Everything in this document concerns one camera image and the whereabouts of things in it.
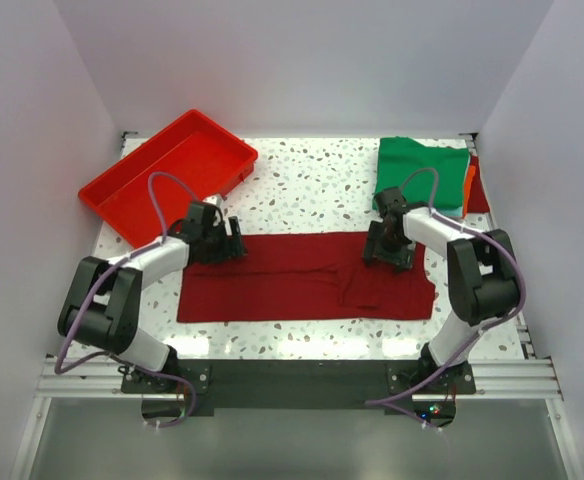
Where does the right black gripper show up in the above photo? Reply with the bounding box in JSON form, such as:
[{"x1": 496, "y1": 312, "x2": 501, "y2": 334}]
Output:
[{"x1": 361, "y1": 221, "x2": 414, "y2": 275}]

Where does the dark red polo shirt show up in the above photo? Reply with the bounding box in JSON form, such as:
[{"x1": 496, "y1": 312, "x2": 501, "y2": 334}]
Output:
[{"x1": 177, "y1": 232, "x2": 436, "y2": 324}]

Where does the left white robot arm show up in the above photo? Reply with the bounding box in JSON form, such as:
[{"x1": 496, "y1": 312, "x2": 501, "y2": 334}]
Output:
[{"x1": 56, "y1": 195, "x2": 247, "y2": 392}]

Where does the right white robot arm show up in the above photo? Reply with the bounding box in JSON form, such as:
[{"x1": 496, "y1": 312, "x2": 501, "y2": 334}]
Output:
[{"x1": 362, "y1": 187, "x2": 526, "y2": 393}]

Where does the red plastic tray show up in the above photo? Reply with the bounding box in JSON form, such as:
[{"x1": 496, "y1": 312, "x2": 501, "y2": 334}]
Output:
[{"x1": 78, "y1": 110, "x2": 258, "y2": 248}]

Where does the folded light blue shirt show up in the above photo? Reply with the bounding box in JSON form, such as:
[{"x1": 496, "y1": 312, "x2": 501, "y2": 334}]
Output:
[{"x1": 439, "y1": 206, "x2": 464, "y2": 220}]

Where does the folded green t shirt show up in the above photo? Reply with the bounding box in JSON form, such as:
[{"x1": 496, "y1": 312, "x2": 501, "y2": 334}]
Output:
[{"x1": 375, "y1": 137, "x2": 470, "y2": 210}]

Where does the folded dark red shirt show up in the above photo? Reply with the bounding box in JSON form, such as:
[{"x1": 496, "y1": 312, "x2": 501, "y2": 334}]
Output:
[{"x1": 467, "y1": 155, "x2": 490, "y2": 214}]

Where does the folded orange shirt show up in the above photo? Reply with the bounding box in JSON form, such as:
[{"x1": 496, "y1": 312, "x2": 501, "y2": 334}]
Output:
[{"x1": 462, "y1": 165, "x2": 476, "y2": 218}]

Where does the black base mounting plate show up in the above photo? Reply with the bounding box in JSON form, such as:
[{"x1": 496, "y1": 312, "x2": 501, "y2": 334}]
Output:
[{"x1": 120, "y1": 357, "x2": 476, "y2": 429}]

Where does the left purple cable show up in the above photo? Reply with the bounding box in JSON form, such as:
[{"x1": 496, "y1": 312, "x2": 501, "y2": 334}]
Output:
[{"x1": 52, "y1": 172, "x2": 208, "y2": 375}]

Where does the aluminium frame rail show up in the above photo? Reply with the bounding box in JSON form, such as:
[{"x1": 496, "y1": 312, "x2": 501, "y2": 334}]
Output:
[{"x1": 35, "y1": 357, "x2": 563, "y2": 400}]

